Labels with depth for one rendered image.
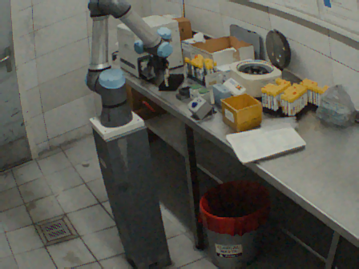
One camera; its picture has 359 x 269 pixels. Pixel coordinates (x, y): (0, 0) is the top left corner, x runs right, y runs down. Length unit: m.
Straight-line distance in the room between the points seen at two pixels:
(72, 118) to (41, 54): 0.72
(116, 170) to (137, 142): 0.16
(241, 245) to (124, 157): 0.74
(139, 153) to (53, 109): 1.90
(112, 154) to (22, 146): 1.93
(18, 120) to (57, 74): 0.53
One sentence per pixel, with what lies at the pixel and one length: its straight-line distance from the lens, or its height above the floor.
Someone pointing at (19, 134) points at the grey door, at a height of 0.27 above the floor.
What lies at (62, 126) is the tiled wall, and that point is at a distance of 4.21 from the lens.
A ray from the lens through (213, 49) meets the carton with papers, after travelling 2.95.
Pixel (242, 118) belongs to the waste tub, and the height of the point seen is 0.94.
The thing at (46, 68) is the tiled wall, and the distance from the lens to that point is 3.99.
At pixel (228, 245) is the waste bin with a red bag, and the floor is 0.24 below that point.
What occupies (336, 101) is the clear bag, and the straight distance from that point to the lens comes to 2.21.
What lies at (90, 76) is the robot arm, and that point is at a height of 1.11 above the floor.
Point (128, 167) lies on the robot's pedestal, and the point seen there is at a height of 0.71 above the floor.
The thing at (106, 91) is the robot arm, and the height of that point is 1.07.
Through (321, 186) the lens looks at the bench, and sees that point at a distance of 1.79.
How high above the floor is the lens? 1.89
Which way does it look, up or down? 28 degrees down
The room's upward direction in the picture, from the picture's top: 7 degrees counter-clockwise
